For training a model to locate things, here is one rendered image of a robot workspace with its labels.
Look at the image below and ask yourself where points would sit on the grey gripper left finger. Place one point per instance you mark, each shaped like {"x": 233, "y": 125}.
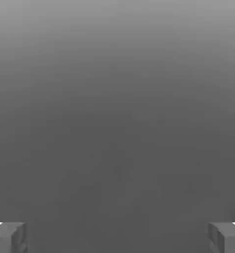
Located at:
{"x": 5, "y": 237}

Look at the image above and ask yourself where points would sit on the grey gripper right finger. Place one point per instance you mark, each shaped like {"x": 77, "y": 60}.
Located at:
{"x": 228, "y": 237}

